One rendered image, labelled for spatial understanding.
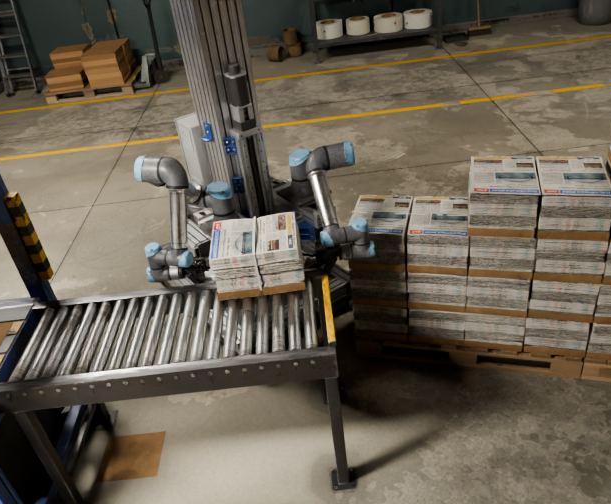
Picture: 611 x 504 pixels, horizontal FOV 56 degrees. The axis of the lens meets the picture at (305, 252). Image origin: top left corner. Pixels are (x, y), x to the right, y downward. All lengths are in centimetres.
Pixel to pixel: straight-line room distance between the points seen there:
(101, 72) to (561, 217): 686
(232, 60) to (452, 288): 154
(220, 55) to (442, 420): 206
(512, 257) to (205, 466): 175
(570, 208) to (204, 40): 179
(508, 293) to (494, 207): 47
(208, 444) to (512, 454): 144
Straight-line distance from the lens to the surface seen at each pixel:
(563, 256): 282
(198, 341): 236
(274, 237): 243
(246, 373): 224
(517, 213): 268
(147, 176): 261
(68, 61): 903
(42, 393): 247
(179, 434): 314
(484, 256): 280
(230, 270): 241
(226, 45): 292
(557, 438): 303
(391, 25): 857
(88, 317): 269
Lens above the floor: 232
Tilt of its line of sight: 34 degrees down
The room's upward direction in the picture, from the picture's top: 8 degrees counter-clockwise
